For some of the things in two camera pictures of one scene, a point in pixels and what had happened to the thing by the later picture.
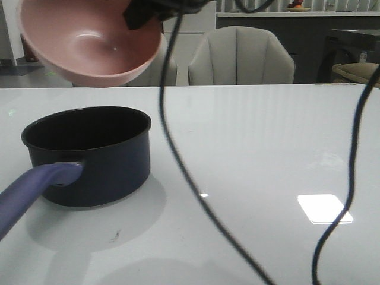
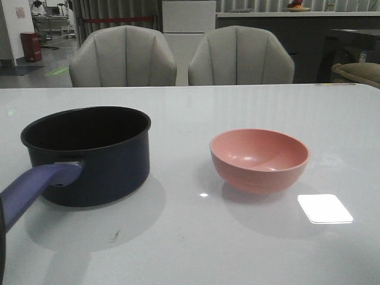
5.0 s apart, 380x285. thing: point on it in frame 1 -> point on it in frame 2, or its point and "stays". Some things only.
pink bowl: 89,41 -> 258,161
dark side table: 347,46 stays
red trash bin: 30,54 stays
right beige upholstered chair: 240,55 stays
